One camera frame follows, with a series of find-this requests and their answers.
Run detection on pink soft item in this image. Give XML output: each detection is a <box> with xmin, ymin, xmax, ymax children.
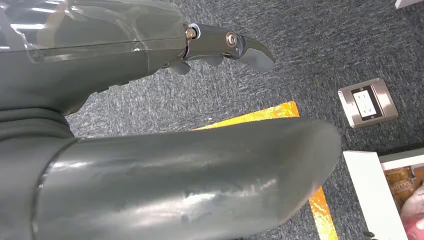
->
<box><xmin>400</xmin><ymin>184</ymin><xmax>424</xmax><ymax>240</ymax></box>

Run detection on orange floor tape strip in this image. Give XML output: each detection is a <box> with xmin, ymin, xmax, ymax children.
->
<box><xmin>308</xmin><ymin>187</ymin><xmax>340</xmax><ymax>240</ymax></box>
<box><xmin>194</xmin><ymin>100</ymin><xmax>301</xmax><ymax>131</ymax></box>

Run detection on white furniture edge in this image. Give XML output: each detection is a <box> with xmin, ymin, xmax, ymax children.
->
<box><xmin>394</xmin><ymin>0</ymin><xmax>424</xmax><ymax>10</ymax></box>

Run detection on steel floor power socket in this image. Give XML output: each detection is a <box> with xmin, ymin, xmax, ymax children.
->
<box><xmin>337</xmin><ymin>77</ymin><xmax>399</xmax><ymax>129</ymax></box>

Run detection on white open box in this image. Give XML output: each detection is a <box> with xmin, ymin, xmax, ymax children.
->
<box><xmin>342</xmin><ymin>147</ymin><xmax>424</xmax><ymax>240</ymax></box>

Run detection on orange snack packages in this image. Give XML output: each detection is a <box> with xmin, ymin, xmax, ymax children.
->
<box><xmin>384</xmin><ymin>165</ymin><xmax>424</xmax><ymax>213</ymax></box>

